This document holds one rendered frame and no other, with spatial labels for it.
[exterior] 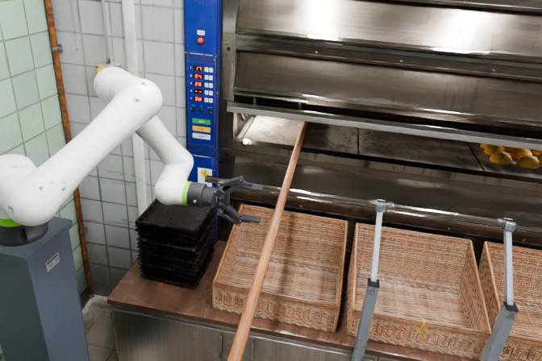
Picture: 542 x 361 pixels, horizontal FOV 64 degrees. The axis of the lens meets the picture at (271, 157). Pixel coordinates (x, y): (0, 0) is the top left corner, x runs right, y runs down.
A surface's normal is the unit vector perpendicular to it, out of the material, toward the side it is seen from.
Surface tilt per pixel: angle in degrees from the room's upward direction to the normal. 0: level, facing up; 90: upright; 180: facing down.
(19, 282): 90
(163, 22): 90
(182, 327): 90
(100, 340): 0
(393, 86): 70
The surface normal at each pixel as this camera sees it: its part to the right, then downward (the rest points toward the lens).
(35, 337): -0.22, 0.40
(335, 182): -0.15, 0.07
